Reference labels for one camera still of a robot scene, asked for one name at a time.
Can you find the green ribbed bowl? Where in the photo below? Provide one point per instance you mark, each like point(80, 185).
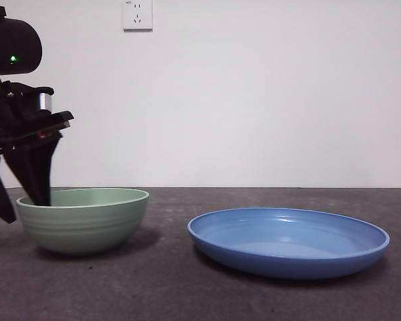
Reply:
point(87, 230)

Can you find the blue round plate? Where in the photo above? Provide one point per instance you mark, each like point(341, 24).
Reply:
point(287, 261)

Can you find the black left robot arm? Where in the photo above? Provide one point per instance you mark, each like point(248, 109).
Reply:
point(16, 40)

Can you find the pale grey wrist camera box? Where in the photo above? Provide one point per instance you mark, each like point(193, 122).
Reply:
point(46, 102)

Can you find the white wall socket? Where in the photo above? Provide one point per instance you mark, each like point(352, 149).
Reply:
point(137, 15)

